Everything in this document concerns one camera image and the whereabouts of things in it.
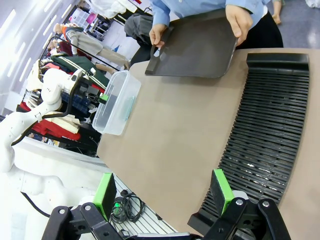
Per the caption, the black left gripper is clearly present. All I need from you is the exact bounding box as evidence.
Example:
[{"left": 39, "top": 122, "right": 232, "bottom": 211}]
[{"left": 84, "top": 85, "right": 109, "bottom": 105}]

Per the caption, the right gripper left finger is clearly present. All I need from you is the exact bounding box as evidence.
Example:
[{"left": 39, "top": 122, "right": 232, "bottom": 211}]
[{"left": 41, "top": 172, "right": 121, "bottom": 240}]

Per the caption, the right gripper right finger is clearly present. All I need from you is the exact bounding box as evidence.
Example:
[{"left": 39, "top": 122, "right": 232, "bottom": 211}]
[{"left": 203, "top": 168, "right": 292, "bottom": 240}]

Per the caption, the large green PCB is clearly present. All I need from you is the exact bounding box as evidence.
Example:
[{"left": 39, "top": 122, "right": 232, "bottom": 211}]
[{"left": 123, "top": 95, "right": 137, "bottom": 121}]

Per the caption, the black plastic tray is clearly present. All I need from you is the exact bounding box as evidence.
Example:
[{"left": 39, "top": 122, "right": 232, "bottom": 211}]
[{"left": 144, "top": 8, "right": 238, "bottom": 79}]

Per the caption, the person's right forearm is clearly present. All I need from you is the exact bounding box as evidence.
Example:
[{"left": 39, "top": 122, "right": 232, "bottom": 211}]
[{"left": 150, "top": 0, "right": 177, "bottom": 28}]

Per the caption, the person's left forearm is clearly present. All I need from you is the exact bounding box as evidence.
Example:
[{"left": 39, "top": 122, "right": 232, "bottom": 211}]
[{"left": 224, "top": 0, "right": 273, "bottom": 16}]

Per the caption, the person's right hand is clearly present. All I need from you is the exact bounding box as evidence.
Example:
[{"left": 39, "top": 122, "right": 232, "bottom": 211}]
[{"left": 149, "top": 23, "right": 169, "bottom": 49}]

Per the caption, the person's left hand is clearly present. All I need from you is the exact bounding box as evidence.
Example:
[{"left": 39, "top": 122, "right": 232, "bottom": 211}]
[{"left": 224, "top": 4, "right": 254, "bottom": 47}]

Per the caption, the clear plastic box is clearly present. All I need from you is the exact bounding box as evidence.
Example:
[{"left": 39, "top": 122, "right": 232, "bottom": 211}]
[{"left": 91, "top": 70, "right": 142, "bottom": 136}]

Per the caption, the green striped garment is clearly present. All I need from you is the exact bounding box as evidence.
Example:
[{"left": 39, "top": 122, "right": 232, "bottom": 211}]
[{"left": 50, "top": 54, "right": 109, "bottom": 89}]

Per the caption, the mannequin in beige trousers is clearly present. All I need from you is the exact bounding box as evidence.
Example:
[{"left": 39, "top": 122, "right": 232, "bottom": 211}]
[{"left": 52, "top": 22, "right": 130, "bottom": 70}]

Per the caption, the white drawer unit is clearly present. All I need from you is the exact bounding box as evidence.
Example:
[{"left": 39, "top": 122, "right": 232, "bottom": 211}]
[{"left": 71, "top": 6, "right": 91, "bottom": 26}]

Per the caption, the black slotted PCB rack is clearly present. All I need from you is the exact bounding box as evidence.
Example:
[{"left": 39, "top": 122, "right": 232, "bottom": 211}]
[{"left": 187, "top": 52, "right": 311, "bottom": 235}]

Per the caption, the person in blue shirt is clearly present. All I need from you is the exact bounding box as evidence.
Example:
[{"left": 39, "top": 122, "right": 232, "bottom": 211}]
[{"left": 149, "top": 0, "right": 285, "bottom": 50}]

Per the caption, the black cable bundle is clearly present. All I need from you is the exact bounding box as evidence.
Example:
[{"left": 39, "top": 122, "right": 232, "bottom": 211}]
[{"left": 109, "top": 189, "right": 146, "bottom": 224}]

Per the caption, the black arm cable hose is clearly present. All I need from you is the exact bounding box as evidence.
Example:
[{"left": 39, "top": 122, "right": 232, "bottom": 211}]
[{"left": 11, "top": 72, "right": 84, "bottom": 146}]

